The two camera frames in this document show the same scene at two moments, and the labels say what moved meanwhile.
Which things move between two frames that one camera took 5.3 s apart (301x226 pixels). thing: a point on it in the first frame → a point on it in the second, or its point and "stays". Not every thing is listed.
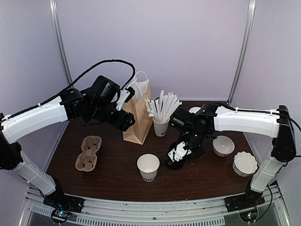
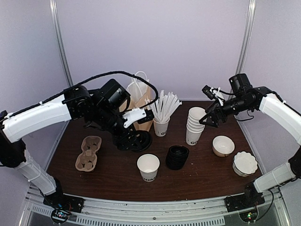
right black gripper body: (201, 151) → (218, 110)
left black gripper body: (122, 122) → (118, 140)
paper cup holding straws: (160, 129) stays
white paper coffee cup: (148, 164) stays
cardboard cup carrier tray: (86, 161) stays
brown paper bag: (141, 107) stays
